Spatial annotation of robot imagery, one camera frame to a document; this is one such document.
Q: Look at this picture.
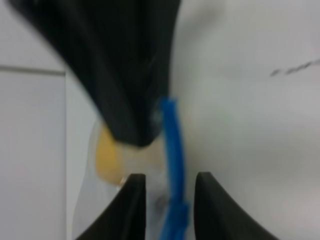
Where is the yellow pear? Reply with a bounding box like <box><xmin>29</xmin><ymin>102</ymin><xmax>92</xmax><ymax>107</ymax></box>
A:
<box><xmin>95</xmin><ymin>126</ymin><xmax>126</xmax><ymax>186</ymax></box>

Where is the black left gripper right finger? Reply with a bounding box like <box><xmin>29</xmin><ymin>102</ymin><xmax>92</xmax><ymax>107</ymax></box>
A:
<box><xmin>193</xmin><ymin>172</ymin><xmax>276</xmax><ymax>240</ymax></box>

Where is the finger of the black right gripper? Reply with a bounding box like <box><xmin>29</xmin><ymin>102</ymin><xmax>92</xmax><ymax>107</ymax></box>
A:
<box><xmin>9</xmin><ymin>0</ymin><xmax>181</xmax><ymax>147</ymax></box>

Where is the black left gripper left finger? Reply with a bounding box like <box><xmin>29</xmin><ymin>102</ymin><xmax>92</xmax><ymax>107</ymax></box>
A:
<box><xmin>77</xmin><ymin>174</ymin><xmax>146</xmax><ymax>240</ymax></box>

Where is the clear zip bag blue seal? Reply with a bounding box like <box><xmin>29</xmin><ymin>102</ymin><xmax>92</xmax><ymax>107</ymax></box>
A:
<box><xmin>71</xmin><ymin>97</ymin><xmax>189</xmax><ymax>240</ymax></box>

